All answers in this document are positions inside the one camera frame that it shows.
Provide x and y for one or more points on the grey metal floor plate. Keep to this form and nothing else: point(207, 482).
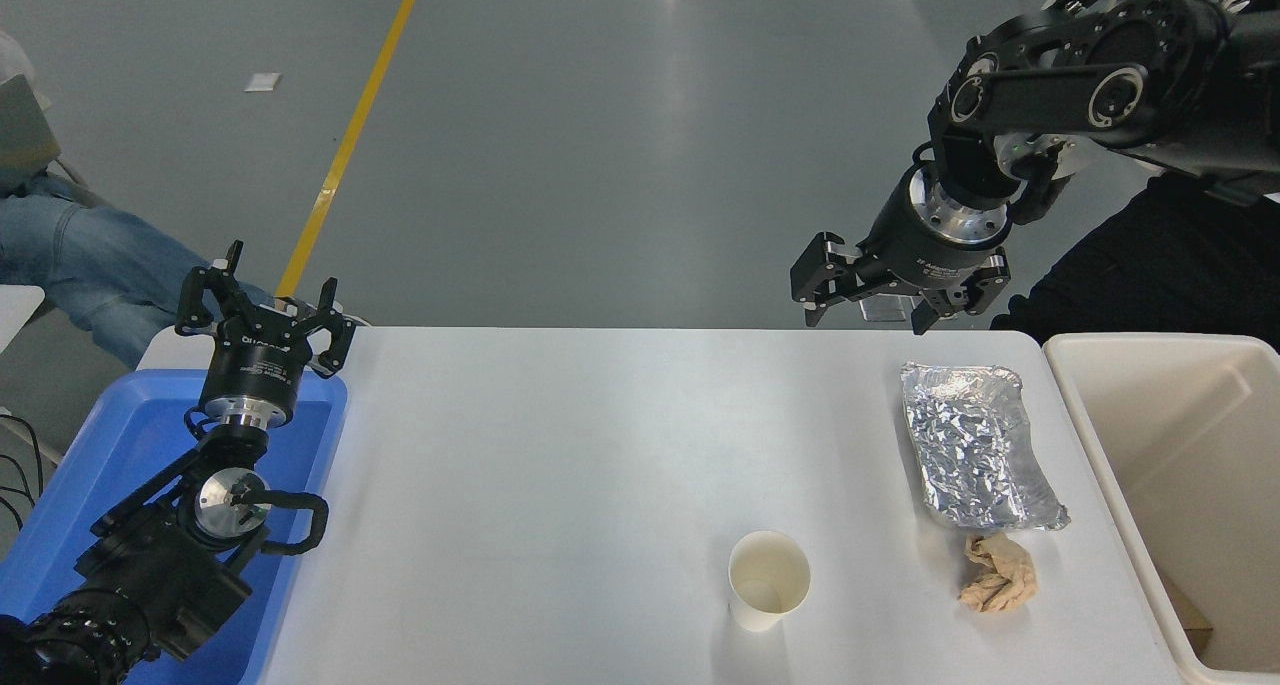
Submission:
point(886, 310)

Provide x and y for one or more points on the grey laptop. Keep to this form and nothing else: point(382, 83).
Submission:
point(22, 125)

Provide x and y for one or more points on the white paper cup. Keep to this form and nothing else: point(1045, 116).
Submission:
point(770, 575)

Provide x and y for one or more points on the blue plastic tray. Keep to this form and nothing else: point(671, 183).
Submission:
point(110, 445)

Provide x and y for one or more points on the seated person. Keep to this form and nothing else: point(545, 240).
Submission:
point(90, 260)

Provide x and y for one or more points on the crumpled tan paper ball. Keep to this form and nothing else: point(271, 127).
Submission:
point(1000, 575)

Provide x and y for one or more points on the standing person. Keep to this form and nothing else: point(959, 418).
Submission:
point(1150, 265)

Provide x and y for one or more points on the large pale bin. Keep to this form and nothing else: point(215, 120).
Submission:
point(1180, 435)

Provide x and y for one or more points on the silver foil tray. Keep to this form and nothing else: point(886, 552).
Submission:
point(975, 445)

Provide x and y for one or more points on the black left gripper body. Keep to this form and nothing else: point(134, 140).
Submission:
point(252, 365)

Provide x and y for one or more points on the small white side table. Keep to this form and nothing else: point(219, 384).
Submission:
point(15, 310)

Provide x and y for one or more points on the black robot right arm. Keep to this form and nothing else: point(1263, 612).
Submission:
point(1150, 75)

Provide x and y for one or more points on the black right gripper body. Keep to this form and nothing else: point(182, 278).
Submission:
point(905, 250)

